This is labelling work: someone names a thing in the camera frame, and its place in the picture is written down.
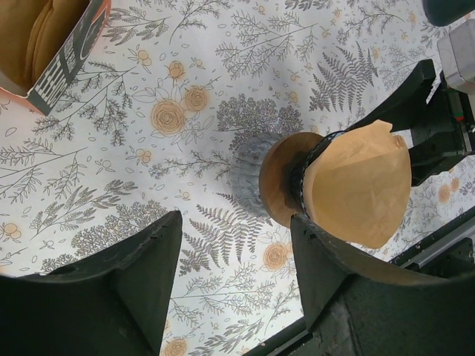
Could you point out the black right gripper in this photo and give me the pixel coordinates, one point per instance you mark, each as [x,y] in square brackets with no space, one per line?
[439,119]

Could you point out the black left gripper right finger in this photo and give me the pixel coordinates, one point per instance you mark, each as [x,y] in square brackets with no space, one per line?
[371,304]

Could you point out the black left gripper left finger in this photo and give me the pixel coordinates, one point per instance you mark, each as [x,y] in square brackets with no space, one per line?
[114,302]

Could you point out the brown paper coffee filter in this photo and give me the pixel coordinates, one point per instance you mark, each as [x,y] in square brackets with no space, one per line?
[360,186]

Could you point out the orange coffee filter box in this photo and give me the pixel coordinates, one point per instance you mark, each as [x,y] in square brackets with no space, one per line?
[65,65]

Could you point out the blue glass dripper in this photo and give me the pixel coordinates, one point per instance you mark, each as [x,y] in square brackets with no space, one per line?
[299,173]

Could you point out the floral table mat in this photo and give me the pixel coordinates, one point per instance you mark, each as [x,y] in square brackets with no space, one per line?
[150,124]

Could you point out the stack of brown filters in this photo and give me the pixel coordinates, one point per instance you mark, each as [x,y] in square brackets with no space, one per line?
[32,32]

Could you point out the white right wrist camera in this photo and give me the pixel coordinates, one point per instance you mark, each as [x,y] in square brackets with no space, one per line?
[456,52]

